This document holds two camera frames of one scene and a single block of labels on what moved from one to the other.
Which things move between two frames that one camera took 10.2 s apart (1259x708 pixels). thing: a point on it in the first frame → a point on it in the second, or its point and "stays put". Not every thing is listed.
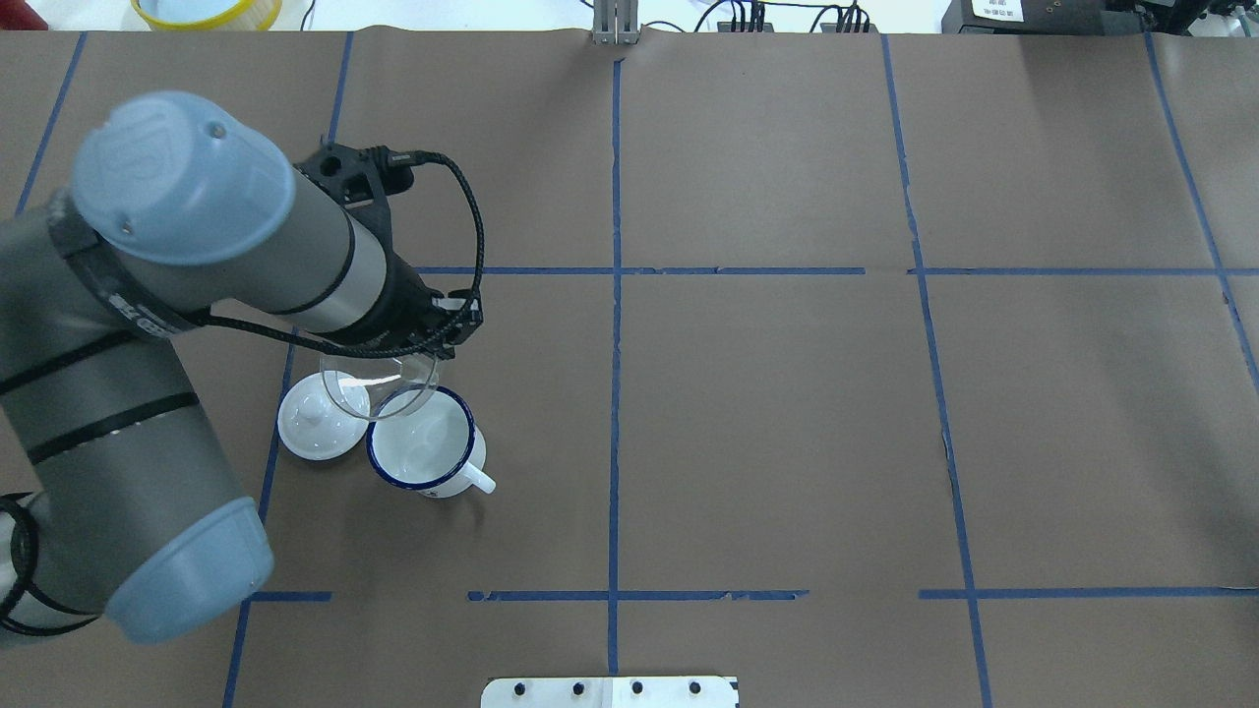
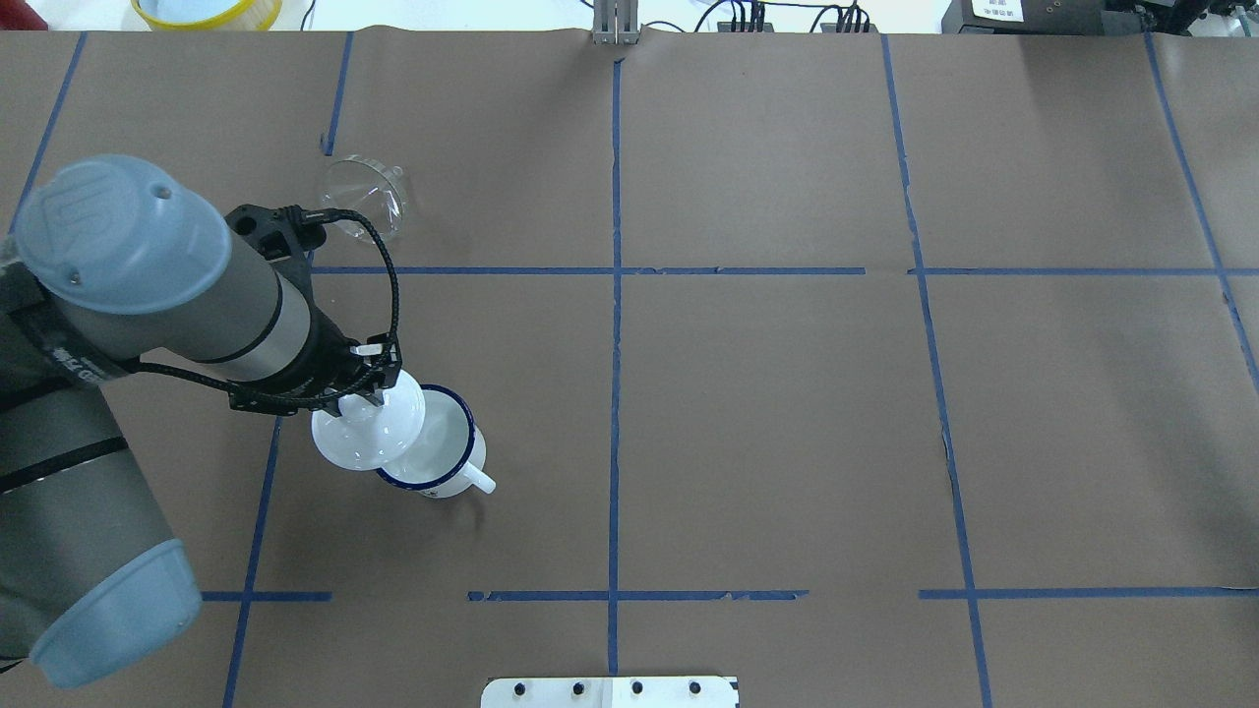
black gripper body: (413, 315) → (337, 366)
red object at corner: (18, 15) stays put
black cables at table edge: (851, 17) stays put
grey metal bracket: (615, 22) stays put
